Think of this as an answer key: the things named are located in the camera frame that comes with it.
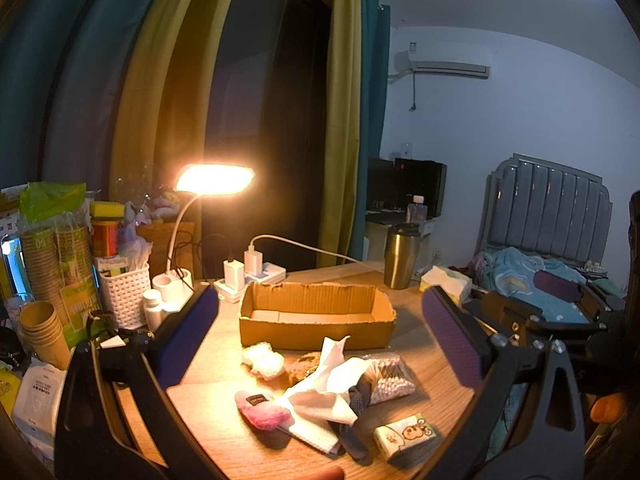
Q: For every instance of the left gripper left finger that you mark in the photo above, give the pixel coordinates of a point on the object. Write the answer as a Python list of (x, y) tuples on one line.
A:
[(93, 439)]

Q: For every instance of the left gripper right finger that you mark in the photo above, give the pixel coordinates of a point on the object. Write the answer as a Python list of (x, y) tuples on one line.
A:
[(524, 420)]

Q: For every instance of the yellow tissue pocket pack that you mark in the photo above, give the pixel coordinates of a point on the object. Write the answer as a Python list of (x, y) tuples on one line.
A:
[(396, 438)]

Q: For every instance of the bag of cotton swabs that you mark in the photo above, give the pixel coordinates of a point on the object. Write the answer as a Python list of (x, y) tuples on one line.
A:
[(389, 377)]

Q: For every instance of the pink fuzzy sock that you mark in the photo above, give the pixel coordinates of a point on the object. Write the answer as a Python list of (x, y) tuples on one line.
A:
[(260, 411)]

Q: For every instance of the grey dotted sock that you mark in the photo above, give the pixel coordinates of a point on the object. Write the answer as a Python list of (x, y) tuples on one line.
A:
[(359, 400)]

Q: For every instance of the brown fuzzy sock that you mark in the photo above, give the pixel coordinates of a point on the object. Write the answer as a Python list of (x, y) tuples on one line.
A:
[(302, 367)]

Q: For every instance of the white towel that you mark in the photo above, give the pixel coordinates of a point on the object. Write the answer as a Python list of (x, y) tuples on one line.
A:
[(322, 398)]

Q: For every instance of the blue bed blanket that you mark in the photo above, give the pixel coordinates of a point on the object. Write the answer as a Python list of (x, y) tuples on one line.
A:
[(511, 273)]

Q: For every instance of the white mask package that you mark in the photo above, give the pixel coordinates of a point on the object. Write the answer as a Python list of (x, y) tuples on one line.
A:
[(35, 410)]

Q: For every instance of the grey padded headboard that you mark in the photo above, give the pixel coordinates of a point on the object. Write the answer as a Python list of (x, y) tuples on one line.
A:
[(547, 209)]

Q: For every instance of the tissue box on table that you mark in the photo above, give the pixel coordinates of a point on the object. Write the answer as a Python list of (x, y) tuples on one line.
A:
[(456, 285)]

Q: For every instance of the white pill bottle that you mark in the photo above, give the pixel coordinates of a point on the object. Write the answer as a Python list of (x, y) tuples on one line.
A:
[(153, 308)]

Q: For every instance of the white woven basket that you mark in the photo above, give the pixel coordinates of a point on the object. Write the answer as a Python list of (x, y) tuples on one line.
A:
[(123, 296)]

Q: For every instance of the stack of paper cups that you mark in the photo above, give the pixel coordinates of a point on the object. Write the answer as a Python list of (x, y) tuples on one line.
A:
[(43, 331)]

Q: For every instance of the white desk lamp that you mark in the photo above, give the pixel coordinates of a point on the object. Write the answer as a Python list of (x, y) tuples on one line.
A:
[(199, 180)]

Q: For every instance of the white cotton balls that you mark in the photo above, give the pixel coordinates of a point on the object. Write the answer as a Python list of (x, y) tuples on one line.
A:
[(263, 361)]

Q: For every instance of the steel travel tumbler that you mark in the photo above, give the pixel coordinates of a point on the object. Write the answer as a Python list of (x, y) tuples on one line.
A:
[(401, 249)]

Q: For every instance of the clear water bottle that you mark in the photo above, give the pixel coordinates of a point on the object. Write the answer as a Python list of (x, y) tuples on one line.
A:
[(416, 211)]

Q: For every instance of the brown paper bag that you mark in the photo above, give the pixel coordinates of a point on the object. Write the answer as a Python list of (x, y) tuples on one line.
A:
[(159, 234)]

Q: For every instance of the packaged paper cups green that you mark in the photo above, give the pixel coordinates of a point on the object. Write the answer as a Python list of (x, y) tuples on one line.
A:
[(55, 240)]

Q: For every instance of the brown cardboard box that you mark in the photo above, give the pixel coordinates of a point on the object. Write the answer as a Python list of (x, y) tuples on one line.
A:
[(298, 316)]

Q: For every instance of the red can yellow lid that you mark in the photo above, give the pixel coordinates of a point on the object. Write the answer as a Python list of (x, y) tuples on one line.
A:
[(105, 218)]

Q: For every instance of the white power strip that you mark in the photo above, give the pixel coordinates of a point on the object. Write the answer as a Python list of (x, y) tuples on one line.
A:
[(271, 274)]

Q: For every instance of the black monitor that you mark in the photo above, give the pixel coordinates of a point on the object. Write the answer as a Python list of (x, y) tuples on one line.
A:
[(392, 185)]

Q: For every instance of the yellow curtain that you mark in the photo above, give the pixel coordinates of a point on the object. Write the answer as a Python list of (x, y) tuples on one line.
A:
[(342, 131)]

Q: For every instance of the teal curtain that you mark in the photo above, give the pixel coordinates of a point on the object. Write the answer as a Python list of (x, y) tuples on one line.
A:
[(375, 57)]

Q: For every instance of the white charger with black cable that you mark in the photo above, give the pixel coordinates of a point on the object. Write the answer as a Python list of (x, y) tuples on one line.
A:
[(234, 274)]

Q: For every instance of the wall air conditioner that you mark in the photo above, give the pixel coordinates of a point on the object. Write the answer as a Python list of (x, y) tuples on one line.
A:
[(451, 59)]

